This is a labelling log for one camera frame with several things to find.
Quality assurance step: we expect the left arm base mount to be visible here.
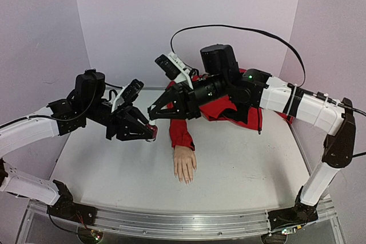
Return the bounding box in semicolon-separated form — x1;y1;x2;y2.
47;179;97;226

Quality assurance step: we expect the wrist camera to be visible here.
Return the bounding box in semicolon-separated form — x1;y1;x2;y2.
111;79;144;113
155;51;193;90

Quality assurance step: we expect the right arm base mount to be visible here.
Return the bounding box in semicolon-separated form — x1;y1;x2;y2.
268;193;318;232

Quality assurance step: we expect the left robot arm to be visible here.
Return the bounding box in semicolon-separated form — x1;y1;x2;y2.
1;69;158;219

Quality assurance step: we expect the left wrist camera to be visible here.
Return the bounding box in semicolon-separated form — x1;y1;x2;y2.
111;79;144;113

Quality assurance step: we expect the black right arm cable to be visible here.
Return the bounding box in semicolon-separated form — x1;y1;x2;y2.
170;25;366;159

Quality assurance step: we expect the mannequin hand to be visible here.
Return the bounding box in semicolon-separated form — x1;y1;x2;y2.
173;146;197;186

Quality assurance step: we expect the red jacket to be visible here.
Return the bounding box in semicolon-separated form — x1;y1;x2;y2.
165;67;292;151

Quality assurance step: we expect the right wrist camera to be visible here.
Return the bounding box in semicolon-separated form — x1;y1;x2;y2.
155;51;193;90

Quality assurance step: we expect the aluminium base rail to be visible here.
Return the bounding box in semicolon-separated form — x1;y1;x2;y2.
17;195;345;243

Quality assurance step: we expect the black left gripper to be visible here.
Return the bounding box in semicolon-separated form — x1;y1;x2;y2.
85;99;158;140

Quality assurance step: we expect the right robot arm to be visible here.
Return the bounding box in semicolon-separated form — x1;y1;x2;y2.
148;44;356;206

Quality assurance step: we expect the red nail polish bottle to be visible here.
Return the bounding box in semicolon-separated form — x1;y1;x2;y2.
146;123;158;142

